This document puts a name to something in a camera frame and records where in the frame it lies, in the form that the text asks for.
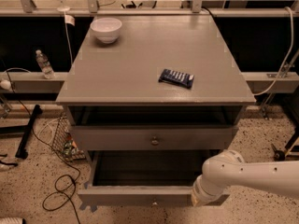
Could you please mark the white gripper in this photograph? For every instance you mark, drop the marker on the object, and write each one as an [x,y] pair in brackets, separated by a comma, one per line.
[197,194]

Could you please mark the grey drawer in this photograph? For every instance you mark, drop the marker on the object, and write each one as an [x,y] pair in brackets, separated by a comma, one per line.
[104,138]
[161,178]

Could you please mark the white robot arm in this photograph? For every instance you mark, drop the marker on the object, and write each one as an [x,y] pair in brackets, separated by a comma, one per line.
[229,169]

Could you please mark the grey wooden drawer cabinet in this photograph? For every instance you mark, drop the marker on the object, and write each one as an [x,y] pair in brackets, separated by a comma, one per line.
[116,85]

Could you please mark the grey top drawer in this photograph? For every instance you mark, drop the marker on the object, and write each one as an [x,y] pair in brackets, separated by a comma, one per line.
[104,138]

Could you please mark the black wheeled stand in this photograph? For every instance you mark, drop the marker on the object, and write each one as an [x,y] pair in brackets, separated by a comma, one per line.
[290,150]

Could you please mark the blue snack packet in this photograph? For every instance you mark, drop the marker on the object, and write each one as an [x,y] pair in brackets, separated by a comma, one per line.
[176,78]

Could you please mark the black metal bar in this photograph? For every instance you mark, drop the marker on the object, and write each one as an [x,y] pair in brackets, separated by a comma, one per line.
[21,151]

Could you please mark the white ceramic bowl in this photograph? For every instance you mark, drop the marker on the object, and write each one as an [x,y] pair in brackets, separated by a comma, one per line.
[107,30]

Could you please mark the clear plastic water bottle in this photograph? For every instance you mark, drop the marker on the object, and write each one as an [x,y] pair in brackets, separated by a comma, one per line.
[44,64]

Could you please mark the wire mesh basket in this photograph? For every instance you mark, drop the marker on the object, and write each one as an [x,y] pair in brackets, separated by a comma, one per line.
[63,142]

